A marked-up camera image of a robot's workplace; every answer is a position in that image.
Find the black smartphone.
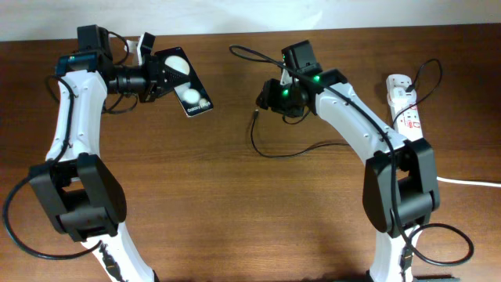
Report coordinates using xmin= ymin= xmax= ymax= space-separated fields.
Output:
xmin=155 ymin=47 xmax=214 ymax=118

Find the white power strip cord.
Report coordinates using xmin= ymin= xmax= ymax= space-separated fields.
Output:
xmin=436 ymin=175 xmax=501 ymax=189

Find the black USB charging cable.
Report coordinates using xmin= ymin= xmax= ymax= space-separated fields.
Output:
xmin=249 ymin=58 xmax=444 ymax=160

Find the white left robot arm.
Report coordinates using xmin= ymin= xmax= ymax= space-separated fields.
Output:
xmin=31 ymin=25 xmax=195 ymax=281

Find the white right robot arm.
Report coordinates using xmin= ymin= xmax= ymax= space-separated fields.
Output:
xmin=256 ymin=41 xmax=440 ymax=281

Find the white power strip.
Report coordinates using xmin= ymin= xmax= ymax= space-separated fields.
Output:
xmin=386 ymin=74 xmax=424 ymax=141

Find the white USB charger adapter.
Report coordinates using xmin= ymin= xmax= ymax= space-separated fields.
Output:
xmin=387 ymin=87 xmax=416 ymax=107

